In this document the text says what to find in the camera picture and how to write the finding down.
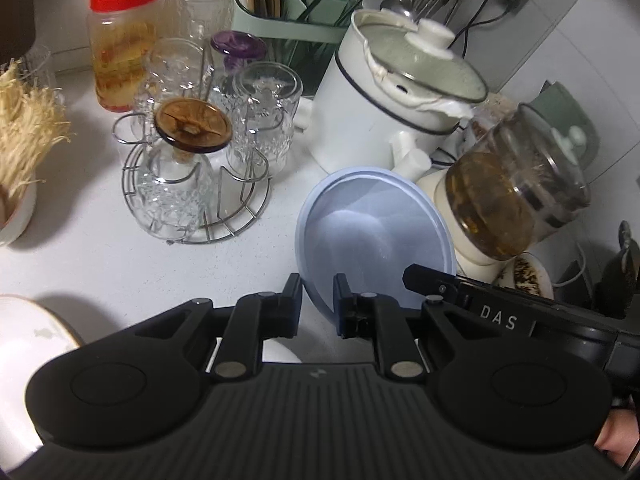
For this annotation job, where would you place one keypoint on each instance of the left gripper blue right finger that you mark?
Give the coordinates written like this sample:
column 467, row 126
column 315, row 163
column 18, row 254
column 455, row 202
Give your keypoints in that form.
column 354, row 311

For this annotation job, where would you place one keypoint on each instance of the glass health kettle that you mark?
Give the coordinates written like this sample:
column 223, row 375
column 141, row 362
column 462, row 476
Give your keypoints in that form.
column 517, row 185

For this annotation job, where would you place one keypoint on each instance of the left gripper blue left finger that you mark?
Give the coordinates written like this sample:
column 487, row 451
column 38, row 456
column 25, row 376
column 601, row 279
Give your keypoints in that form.
column 282, row 310

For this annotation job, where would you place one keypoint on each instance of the purple base glass cup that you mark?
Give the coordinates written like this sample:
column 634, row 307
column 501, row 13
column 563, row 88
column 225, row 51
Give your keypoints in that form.
column 238, row 48

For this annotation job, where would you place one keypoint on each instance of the wire glass rack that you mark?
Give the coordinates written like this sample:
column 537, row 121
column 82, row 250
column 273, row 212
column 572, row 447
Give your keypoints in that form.
column 260, row 100

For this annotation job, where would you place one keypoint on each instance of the white leaf plate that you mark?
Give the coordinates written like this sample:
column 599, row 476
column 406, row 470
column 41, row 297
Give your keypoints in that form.
column 31, row 336

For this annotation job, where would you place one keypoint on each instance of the person right hand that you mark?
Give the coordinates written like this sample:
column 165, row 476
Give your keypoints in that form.
column 619, row 435

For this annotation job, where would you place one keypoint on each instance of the red lid plastic jar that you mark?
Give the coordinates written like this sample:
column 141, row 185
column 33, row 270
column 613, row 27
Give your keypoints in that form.
column 120, row 34

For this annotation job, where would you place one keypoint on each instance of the white bowl with vegetables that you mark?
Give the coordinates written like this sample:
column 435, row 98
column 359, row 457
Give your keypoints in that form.
column 18, row 221

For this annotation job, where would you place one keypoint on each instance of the green utensil holder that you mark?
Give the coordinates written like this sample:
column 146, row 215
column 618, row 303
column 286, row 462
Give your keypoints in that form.
column 301, row 34

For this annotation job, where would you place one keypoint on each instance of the blue plastic bowl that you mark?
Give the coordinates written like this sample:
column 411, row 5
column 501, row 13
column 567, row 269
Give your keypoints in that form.
column 369, row 224

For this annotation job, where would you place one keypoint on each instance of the small white ceramic bowl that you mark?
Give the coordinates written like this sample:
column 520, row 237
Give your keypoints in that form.
column 275, row 352

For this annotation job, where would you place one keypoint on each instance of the green electric kettle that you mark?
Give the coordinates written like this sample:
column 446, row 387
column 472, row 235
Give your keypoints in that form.
column 566, row 115

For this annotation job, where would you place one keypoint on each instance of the white electric cooking pot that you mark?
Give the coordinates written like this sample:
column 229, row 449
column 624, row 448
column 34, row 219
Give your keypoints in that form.
column 391, row 86

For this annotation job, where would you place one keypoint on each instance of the enoki mushroom bunch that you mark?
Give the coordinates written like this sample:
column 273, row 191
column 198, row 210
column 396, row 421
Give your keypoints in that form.
column 33, row 120

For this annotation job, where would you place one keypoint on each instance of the patterned bowl with grains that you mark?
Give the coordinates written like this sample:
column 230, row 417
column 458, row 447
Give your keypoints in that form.
column 526, row 273

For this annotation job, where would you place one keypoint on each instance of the amber base glass cup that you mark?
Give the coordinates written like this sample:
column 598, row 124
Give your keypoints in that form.
column 175, row 182

